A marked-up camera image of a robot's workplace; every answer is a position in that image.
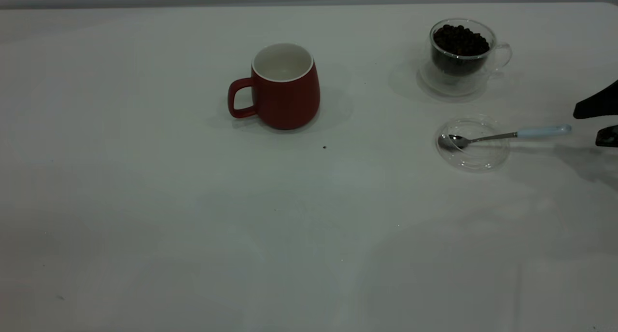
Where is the clear glass saucer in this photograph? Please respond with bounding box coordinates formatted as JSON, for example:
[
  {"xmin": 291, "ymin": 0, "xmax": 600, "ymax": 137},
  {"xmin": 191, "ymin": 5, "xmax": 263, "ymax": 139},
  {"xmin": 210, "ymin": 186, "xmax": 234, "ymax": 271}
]
[{"xmin": 435, "ymin": 116, "xmax": 510, "ymax": 172}]

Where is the coffee beans pile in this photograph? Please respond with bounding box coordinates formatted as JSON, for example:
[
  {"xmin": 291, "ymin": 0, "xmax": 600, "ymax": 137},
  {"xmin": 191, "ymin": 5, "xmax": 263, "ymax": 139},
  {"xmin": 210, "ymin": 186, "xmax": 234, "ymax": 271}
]
[{"xmin": 432, "ymin": 25, "xmax": 491, "ymax": 77}]

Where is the red ceramic mug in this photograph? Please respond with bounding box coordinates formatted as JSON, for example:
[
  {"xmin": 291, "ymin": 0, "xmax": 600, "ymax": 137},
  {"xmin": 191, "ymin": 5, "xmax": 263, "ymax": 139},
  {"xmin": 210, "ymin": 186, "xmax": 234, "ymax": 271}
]
[{"xmin": 227, "ymin": 43, "xmax": 321, "ymax": 131}]

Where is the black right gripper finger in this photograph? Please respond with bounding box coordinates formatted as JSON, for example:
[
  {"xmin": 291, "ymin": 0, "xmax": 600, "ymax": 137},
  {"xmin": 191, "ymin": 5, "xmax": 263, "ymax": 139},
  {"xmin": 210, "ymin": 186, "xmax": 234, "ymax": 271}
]
[
  {"xmin": 573, "ymin": 80, "xmax": 618, "ymax": 120},
  {"xmin": 595, "ymin": 125, "xmax": 618, "ymax": 148}
]

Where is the metal spoon light blue handle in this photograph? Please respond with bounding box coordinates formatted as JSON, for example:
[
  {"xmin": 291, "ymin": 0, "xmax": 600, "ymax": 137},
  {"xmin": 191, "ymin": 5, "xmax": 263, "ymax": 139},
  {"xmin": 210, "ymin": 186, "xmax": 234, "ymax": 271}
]
[{"xmin": 438, "ymin": 124, "xmax": 573, "ymax": 150}]

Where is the clear glass cup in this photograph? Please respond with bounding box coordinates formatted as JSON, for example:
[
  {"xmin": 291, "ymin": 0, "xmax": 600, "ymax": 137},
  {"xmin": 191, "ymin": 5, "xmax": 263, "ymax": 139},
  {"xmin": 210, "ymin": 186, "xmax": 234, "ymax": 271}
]
[{"xmin": 418, "ymin": 18, "xmax": 512, "ymax": 98}]

